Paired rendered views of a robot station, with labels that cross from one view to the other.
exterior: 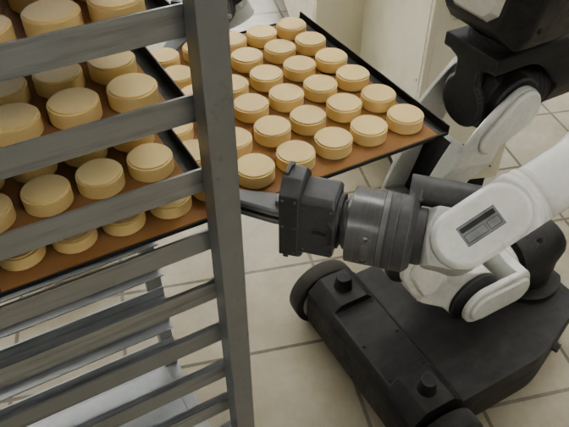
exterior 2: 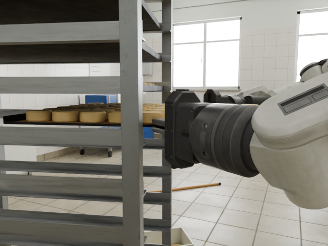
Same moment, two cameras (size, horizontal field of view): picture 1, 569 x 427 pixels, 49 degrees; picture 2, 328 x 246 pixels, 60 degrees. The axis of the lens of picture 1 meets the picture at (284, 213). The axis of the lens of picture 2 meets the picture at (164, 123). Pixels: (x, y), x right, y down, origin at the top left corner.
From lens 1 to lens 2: 53 cm
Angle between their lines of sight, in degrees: 49
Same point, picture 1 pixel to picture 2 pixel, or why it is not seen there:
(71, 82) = not seen: hidden behind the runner
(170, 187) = (105, 82)
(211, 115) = (122, 20)
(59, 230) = (41, 86)
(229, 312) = (125, 202)
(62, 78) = not seen: hidden behind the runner
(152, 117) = (100, 28)
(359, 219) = (207, 112)
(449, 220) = (273, 98)
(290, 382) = not seen: outside the picture
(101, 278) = (56, 133)
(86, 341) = (40, 182)
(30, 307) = (17, 135)
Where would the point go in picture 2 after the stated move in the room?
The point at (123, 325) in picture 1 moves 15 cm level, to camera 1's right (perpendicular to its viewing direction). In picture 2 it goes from (63, 182) to (121, 202)
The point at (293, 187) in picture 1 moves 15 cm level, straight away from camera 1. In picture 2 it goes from (174, 95) to (220, 94)
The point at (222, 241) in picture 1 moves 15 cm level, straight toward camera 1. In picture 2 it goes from (123, 127) to (43, 142)
